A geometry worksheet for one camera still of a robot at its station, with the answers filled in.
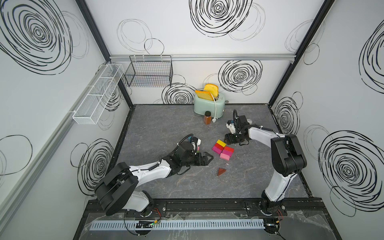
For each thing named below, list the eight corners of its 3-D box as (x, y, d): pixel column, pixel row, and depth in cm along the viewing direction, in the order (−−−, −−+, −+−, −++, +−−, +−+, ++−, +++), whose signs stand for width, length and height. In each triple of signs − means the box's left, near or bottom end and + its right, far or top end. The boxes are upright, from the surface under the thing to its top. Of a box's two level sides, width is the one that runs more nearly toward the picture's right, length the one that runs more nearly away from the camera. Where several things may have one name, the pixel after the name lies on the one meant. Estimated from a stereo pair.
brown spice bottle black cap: (204, 124, 109) (205, 116, 102) (204, 119, 113) (204, 110, 106) (210, 124, 109) (211, 116, 102) (209, 119, 113) (210, 110, 106)
